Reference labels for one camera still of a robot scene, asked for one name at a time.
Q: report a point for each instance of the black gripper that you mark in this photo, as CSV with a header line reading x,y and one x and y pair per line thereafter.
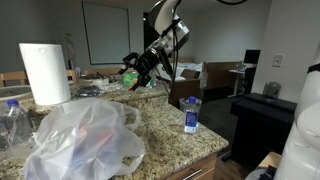
x,y
148,61

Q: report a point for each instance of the Fiji water bottle blue cap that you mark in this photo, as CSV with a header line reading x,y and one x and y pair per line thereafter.
x,y
191,118

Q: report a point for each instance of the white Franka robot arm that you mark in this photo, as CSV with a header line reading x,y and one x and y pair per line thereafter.
x,y
166,20

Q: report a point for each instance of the dark plastic bag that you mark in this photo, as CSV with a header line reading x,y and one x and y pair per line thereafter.
x,y
87,91

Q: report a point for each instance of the translucent white plastic bag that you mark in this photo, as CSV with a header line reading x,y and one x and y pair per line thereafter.
x,y
83,140

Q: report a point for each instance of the green cardboard box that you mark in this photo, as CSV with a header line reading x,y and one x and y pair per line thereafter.
x,y
129,79

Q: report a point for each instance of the tall clear water bottle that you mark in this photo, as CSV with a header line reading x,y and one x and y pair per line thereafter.
x,y
152,79

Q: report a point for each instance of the white round container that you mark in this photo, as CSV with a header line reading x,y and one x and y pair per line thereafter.
x,y
95,80

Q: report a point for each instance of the white projection screen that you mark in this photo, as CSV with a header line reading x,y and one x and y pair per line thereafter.
x,y
106,33

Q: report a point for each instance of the white paper towel roll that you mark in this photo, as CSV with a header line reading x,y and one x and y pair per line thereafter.
x,y
45,71

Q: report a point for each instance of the white desk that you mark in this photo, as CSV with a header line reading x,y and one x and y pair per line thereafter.
x,y
236,71

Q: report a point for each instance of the black office chair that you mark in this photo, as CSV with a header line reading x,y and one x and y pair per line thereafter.
x,y
248,80

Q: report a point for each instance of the black computer monitor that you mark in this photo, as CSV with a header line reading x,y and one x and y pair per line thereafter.
x,y
252,56

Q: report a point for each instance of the wooden drawer front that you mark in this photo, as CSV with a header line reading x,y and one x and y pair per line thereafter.
x,y
206,166

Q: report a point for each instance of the clear plastic bottle blue cap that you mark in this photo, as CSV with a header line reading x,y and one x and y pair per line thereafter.
x,y
15,123

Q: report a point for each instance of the black cabinet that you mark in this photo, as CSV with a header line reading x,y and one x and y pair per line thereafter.
x,y
260,126

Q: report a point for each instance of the grey rounded container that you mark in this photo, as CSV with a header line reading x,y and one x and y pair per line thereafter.
x,y
271,90

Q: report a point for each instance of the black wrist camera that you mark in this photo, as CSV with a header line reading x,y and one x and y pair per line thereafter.
x,y
166,63

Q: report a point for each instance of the white light switch plate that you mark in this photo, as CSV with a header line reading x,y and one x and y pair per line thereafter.
x,y
278,60

